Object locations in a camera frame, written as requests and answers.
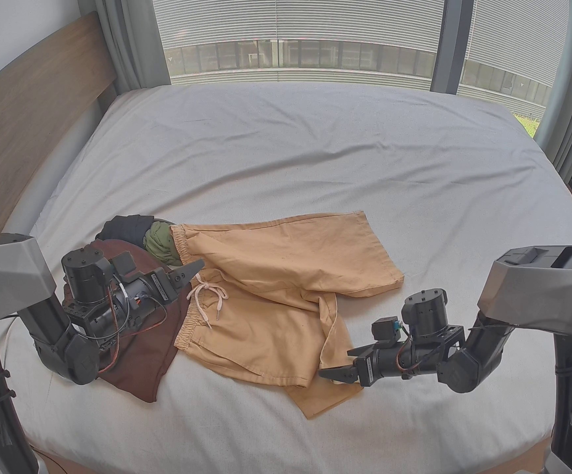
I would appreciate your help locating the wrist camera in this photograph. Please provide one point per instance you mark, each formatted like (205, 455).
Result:
(383, 329)
(124, 264)

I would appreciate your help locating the bed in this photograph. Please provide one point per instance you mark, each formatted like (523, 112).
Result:
(315, 156)

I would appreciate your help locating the brown garment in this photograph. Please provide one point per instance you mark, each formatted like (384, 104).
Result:
(142, 358)

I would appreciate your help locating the green garment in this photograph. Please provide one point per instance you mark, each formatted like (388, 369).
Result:
(160, 245)

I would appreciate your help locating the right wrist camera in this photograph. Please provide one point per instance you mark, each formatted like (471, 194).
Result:
(383, 329)

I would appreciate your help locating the black garment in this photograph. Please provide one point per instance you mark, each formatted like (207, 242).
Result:
(125, 227)

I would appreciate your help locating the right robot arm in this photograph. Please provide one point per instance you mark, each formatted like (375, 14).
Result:
(537, 289)

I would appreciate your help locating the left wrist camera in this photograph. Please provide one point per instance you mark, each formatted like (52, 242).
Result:
(124, 264)

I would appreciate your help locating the window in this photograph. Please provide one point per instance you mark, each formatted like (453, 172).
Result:
(315, 27)

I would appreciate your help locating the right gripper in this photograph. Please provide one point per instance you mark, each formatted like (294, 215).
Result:
(384, 361)

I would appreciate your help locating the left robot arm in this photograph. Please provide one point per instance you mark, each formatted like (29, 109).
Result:
(4, 274)

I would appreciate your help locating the tan shorts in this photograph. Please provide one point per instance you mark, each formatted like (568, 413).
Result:
(276, 284)

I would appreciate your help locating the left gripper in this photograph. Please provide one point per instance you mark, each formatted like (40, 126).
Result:
(142, 297)

